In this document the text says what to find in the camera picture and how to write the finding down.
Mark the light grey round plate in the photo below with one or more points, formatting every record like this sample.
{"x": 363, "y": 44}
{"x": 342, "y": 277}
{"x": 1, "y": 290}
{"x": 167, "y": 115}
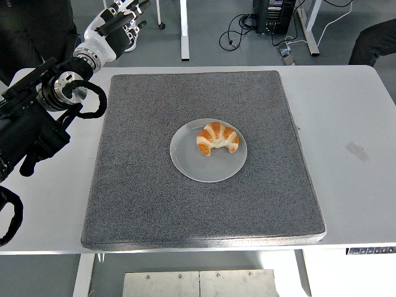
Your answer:
{"x": 191, "y": 167}

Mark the black computer tower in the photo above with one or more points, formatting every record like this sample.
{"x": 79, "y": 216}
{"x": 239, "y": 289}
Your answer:
{"x": 273, "y": 15}

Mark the grey speckled mat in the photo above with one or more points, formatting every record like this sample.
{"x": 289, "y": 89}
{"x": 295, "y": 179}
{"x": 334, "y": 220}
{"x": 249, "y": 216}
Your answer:
{"x": 201, "y": 210}

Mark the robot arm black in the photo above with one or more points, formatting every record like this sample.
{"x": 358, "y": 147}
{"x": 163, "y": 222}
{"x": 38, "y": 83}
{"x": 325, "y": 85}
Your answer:
{"x": 31, "y": 130}

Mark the croissant bread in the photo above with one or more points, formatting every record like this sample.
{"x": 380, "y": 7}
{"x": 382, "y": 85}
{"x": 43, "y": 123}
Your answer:
{"x": 216, "y": 137}

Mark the person's body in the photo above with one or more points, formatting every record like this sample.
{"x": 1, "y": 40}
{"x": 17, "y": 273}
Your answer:
{"x": 34, "y": 28}

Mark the white desk leg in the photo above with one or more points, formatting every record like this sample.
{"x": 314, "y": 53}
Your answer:
{"x": 184, "y": 31}
{"x": 311, "y": 34}

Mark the table height control panel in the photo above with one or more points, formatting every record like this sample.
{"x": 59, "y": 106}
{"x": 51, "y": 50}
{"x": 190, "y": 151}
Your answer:
{"x": 371, "y": 251}

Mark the white caster leg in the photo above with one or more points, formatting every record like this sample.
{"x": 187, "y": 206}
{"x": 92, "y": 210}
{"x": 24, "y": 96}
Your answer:
{"x": 160, "y": 12}

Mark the person's knee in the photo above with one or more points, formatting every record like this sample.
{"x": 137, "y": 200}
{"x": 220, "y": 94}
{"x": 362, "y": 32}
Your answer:
{"x": 374, "y": 40}

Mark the white table leg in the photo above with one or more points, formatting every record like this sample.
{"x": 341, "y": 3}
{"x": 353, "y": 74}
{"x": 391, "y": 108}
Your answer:
{"x": 83, "y": 275}
{"x": 303, "y": 275}

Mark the grey metal plate with screws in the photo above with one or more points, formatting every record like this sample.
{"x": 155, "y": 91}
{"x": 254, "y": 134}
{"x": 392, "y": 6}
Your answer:
{"x": 198, "y": 284}

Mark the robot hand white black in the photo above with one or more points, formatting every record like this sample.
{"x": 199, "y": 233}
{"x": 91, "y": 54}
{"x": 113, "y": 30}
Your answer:
{"x": 99, "y": 43}

